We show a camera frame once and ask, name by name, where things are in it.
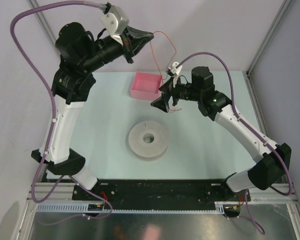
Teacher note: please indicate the aluminium frame rail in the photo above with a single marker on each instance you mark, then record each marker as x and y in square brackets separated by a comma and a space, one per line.
[64, 192]

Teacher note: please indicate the right aluminium corner post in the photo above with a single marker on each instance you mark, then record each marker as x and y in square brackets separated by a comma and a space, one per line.
[274, 27]

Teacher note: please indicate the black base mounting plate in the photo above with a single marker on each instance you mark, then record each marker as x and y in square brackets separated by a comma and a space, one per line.
[211, 189]

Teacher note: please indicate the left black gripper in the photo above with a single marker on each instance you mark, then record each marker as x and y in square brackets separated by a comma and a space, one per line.
[134, 40]

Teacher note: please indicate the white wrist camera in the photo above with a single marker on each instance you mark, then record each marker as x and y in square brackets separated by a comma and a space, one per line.
[115, 21]
[174, 71]

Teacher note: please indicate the grey slotted cable duct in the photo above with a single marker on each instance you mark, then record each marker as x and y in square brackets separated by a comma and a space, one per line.
[94, 208]

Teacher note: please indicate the pink plastic box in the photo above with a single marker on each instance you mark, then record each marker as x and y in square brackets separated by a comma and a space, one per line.
[145, 86]

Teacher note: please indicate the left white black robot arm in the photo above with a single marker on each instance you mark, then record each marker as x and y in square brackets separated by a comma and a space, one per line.
[80, 55]

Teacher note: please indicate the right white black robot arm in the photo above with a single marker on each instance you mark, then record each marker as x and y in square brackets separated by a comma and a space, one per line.
[271, 159]

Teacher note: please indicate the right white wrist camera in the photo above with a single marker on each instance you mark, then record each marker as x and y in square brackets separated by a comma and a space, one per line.
[174, 71]

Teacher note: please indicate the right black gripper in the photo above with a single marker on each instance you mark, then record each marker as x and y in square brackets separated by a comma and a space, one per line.
[168, 88]

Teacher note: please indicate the white plastic spool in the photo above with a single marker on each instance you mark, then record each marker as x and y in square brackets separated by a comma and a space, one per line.
[149, 140]

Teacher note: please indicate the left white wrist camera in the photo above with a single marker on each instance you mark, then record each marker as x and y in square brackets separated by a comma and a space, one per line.
[115, 21]

